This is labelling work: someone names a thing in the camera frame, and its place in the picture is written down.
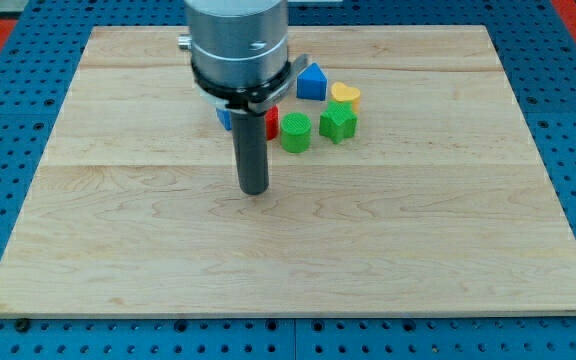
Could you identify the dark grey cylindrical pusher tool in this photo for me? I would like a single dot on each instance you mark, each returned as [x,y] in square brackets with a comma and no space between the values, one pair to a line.
[250,148]

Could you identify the blue triangle block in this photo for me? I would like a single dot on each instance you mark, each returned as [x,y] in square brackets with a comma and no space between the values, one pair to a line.
[312,83]

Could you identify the green cylinder block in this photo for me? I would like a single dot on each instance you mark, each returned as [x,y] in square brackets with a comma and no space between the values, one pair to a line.
[295,132]

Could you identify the green star block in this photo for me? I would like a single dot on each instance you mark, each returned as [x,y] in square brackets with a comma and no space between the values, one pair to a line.
[338,121]

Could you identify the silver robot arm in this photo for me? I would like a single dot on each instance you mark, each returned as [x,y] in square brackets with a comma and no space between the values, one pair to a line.
[240,53]

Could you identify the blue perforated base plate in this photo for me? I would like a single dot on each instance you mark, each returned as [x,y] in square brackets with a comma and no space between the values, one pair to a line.
[38,62]

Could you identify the yellow heart block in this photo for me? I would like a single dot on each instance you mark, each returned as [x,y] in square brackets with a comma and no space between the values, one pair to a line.
[342,92]

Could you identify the red block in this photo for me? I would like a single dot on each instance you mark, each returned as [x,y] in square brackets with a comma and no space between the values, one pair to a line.
[272,123]

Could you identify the blue block behind tool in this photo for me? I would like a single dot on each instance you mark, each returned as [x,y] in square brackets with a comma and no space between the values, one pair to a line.
[224,118]

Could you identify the light wooden board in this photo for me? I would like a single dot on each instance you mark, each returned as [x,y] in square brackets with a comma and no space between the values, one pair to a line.
[439,206]

